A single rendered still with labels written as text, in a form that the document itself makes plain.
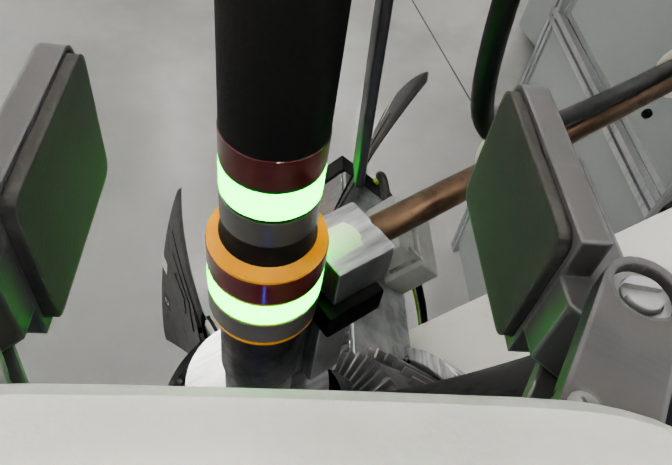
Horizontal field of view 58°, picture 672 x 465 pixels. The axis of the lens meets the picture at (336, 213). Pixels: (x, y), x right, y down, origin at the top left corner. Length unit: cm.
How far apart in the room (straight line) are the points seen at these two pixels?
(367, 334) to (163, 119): 209
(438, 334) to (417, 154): 194
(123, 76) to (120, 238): 94
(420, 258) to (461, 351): 12
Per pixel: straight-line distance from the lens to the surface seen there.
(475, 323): 74
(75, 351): 204
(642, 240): 69
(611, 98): 36
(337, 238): 25
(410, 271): 78
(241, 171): 17
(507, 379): 46
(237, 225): 19
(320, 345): 28
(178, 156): 253
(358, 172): 18
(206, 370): 31
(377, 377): 63
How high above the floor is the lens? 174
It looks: 48 degrees down
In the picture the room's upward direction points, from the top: 11 degrees clockwise
